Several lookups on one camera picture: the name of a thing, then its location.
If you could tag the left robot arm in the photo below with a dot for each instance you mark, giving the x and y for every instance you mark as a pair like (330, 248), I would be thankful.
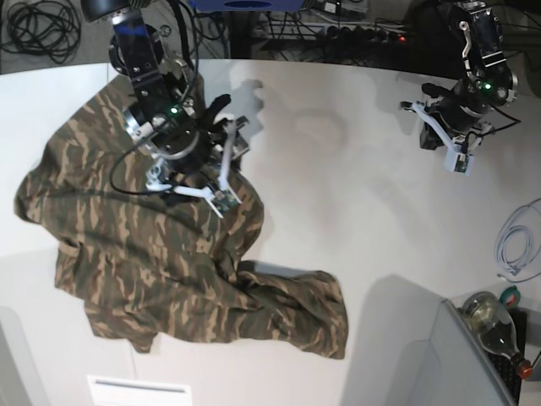
(486, 82)

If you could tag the green tape roll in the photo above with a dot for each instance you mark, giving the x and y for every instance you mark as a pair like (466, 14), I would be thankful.
(510, 297)

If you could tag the clear glass bottle red cap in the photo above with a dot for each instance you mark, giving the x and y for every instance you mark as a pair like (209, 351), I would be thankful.
(491, 322)

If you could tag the camouflage t-shirt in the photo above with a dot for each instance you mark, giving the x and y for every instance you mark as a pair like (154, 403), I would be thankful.
(142, 266)

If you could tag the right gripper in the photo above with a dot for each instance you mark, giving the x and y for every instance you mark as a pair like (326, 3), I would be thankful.
(184, 131)

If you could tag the blue box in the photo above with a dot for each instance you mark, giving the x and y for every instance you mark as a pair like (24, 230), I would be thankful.
(251, 5)

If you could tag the white paper sheet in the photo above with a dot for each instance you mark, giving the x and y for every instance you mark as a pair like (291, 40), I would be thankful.
(125, 392)

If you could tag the black power strip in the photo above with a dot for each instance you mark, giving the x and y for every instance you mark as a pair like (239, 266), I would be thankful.
(353, 35)

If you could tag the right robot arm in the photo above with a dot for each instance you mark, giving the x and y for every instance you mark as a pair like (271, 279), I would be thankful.
(138, 52)

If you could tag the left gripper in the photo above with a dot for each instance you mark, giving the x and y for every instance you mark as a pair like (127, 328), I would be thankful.
(457, 110)

